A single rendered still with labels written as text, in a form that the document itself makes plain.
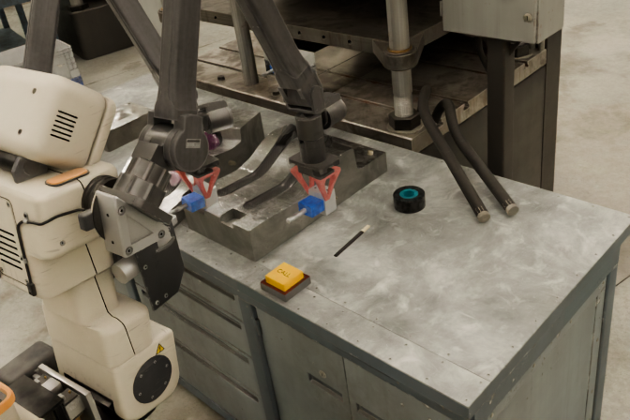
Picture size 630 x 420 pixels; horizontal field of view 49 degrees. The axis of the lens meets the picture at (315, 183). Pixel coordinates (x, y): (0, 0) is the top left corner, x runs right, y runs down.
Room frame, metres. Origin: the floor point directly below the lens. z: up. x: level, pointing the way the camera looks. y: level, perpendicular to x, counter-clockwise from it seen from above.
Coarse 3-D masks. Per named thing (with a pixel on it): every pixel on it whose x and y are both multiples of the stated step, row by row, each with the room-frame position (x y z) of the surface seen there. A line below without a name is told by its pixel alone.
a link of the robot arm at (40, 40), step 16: (32, 0) 1.47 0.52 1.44; (48, 0) 1.47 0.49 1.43; (32, 16) 1.45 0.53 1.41; (48, 16) 1.46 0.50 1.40; (32, 32) 1.43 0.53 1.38; (48, 32) 1.44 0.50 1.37; (32, 48) 1.41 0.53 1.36; (48, 48) 1.42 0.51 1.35; (32, 64) 1.39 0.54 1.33; (48, 64) 1.40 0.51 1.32
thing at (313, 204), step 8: (312, 192) 1.35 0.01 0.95; (320, 192) 1.34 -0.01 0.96; (304, 200) 1.34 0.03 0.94; (312, 200) 1.33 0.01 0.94; (320, 200) 1.33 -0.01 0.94; (328, 200) 1.33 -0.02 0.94; (304, 208) 1.31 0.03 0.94; (312, 208) 1.30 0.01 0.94; (320, 208) 1.32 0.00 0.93; (328, 208) 1.33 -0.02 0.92; (336, 208) 1.34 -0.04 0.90; (296, 216) 1.29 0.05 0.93; (312, 216) 1.30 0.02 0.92
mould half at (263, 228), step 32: (256, 160) 1.66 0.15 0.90; (288, 160) 1.60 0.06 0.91; (352, 160) 1.57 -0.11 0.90; (384, 160) 1.66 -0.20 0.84; (256, 192) 1.50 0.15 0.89; (288, 192) 1.48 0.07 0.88; (352, 192) 1.56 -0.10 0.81; (192, 224) 1.50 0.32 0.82; (224, 224) 1.39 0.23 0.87; (256, 224) 1.35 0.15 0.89; (288, 224) 1.41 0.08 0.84; (256, 256) 1.33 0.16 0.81
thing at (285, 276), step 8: (280, 264) 1.25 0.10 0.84; (288, 264) 1.25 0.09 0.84; (272, 272) 1.23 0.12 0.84; (280, 272) 1.22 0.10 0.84; (288, 272) 1.22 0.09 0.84; (296, 272) 1.22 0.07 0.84; (272, 280) 1.20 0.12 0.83; (280, 280) 1.19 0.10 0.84; (288, 280) 1.19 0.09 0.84; (296, 280) 1.20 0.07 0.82; (280, 288) 1.19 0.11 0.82; (288, 288) 1.19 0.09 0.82
